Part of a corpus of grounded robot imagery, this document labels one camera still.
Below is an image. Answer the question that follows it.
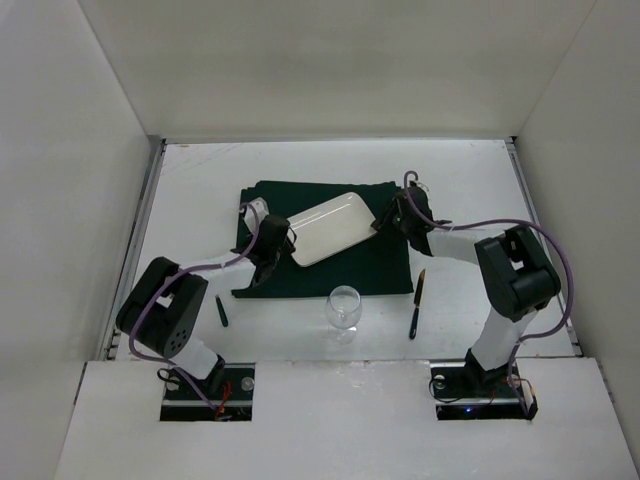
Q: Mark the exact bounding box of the white rectangular plate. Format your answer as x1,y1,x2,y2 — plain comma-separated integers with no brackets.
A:
288,192,376,267

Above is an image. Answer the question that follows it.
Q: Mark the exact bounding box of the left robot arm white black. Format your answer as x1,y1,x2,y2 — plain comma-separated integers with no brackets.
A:
116,214,294,396

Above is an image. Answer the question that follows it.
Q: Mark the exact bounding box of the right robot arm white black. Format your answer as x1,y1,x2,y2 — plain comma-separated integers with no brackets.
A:
371,182,561,383

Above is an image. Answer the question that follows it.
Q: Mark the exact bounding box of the clear wine glass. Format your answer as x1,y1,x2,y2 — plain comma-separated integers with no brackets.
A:
325,286,362,345

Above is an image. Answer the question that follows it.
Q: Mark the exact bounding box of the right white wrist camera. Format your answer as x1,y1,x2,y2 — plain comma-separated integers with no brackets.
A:
414,181,429,192

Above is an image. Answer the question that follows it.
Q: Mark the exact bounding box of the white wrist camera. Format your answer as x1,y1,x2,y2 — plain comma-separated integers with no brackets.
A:
414,181,429,192
242,197,269,215

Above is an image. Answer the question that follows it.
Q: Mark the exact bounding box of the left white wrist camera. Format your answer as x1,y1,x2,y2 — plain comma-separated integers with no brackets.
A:
242,197,269,215

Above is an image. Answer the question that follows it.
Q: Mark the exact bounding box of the gold knife black handle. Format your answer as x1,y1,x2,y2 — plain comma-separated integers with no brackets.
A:
408,269,426,340

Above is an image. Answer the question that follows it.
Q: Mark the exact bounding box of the right aluminium table rail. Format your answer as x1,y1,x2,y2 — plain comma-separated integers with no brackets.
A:
505,137,583,357

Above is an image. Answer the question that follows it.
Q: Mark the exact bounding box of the aluminium table rail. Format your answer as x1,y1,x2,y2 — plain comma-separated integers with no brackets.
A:
505,137,583,357
96,135,166,361

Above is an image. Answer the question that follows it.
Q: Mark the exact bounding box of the left aluminium table rail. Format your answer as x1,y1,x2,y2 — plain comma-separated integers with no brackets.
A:
96,135,166,361

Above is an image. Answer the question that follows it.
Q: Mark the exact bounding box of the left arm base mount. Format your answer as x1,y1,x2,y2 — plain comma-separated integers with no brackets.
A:
156,363,256,423

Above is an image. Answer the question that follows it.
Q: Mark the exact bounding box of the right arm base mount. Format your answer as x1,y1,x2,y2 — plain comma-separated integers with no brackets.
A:
428,355,539,421

